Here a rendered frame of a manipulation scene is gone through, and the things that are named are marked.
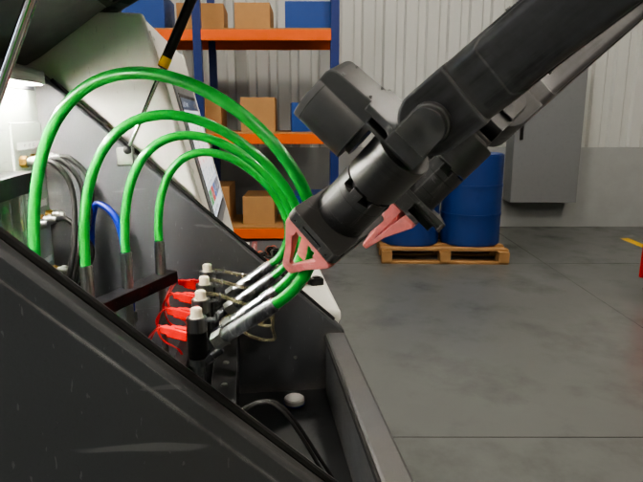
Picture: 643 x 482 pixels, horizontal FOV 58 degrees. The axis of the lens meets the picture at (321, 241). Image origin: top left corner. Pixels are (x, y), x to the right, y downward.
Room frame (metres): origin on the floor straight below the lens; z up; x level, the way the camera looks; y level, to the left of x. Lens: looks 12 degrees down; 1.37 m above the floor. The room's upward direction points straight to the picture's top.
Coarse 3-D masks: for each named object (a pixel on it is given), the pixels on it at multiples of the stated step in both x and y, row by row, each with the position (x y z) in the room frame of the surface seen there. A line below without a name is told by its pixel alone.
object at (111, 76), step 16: (96, 80) 0.68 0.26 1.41; (112, 80) 0.68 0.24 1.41; (160, 80) 0.66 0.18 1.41; (176, 80) 0.65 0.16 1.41; (192, 80) 0.65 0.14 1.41; (80, 96) 0.69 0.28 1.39; (208, 96) 0.64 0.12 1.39; (224, 96) 0.64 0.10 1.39; (64, 112) 0.69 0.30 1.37; (240, 112) 0.63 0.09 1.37; (48, 128) 0.70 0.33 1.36; (256, 128) 0.63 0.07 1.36; (48, 144) 0.70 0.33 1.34; (272, 144) 0.62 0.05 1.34; (288, 160) 0.62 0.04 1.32; (32, 176) 0.71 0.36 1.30; (32, 192) 0.71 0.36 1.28; (304, 192) 0.61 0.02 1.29; (32, 208) 0.71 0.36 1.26; (32, 224) 0.71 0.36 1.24; (32, 240) 0.71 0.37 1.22; (304, 272) 0.61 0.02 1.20; (288, 288) 0.62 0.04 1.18
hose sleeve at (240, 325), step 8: (264, 304) 0.63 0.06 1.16; (272, 304) 0.62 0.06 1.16; (248, 312) 0.64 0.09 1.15; (256, 312) 0.63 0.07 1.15; (264, 312) 0.62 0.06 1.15; (272, 312) 0.62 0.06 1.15; (240, 320) 0.63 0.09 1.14; (248, 320) 0.63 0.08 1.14; (256, 320) 0.63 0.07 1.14; (224, 328) 0.64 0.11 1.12; (232, 328) 0.64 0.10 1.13; (240, 328) 0.63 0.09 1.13; (248, 328) 0.63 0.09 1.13; (224, 336) 0.64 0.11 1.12; (232, 336) 0.64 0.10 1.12
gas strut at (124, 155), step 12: (192, 0) 1.06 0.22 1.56; (180, 12) 1.05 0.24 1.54; (180, 24) 1.05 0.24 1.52; (180, 36) 1.05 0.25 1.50; (168, 48) 1.04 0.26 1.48; (168, 60) 1.05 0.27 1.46; (156, 84) 1.04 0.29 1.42; (144, 108) 1.04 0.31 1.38; (132, 144) 1.04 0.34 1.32; (120, 156) 1.03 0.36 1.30; (132, 156) 1.03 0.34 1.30
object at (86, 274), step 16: (144, 112) 0.81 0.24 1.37; (160, 112) 0.81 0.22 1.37; (176, 112) 0.81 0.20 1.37; (128, 128) 0.81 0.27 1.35; (208, 128) 0.82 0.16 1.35; (224, 128) 0.82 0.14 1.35; (112, 144) 0.81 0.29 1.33; (240, 144) 0.83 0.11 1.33; (96, 160) 0.80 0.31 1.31; (256, 160) 0.83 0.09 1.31; (96, 176) 0.80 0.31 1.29; (272, 176) 0.83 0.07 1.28; (288, 192) 0.83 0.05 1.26; (80, 208) 0.80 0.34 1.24; (80, 224) 0.80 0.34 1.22; (80, 240) 0.80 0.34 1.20; (80, 256) 0.80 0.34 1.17; (80, 272) 0.79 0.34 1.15; (288, 272) 0.84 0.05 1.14; (272, 288) 0.83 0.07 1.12; (256, 304) 0.82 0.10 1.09; (224, 320) 0.82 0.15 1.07
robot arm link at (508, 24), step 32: (544, 0) 0.42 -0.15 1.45; (576, 0) 0.42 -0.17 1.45; (608, 0) 0.41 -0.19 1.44; (640, 0) 0.40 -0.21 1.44; (512, 32) 0.44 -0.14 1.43; (544, 32) 0.43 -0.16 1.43; (576, 32) 0.42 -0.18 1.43; (448, 64) 0.46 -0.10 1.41; (480, 64) 0.45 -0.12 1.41; (512, 64) 0.44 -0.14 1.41; (544, 64) 0.43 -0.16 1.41; (416, 96) 0.47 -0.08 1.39; (448, 96) 0.46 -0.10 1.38; (480, 96) 0.45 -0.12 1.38; (512, 96) 0.44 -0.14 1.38; (480, 128) 0.46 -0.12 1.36
